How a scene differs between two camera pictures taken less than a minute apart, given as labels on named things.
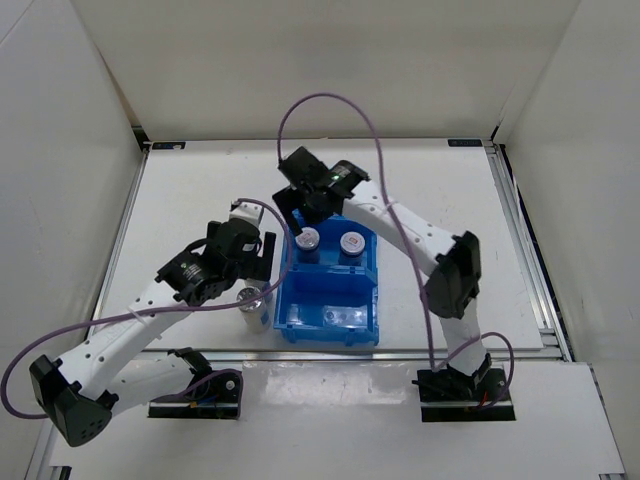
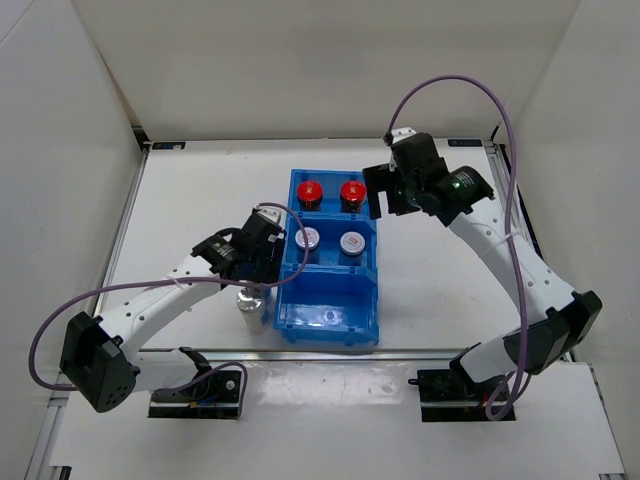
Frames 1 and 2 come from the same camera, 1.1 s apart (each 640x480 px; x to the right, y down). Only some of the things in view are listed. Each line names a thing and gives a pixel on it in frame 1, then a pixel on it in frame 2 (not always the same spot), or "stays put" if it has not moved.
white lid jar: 352,245 stays put
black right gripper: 285,202 to 378,180
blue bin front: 328,303 stays put
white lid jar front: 308,246 stays put
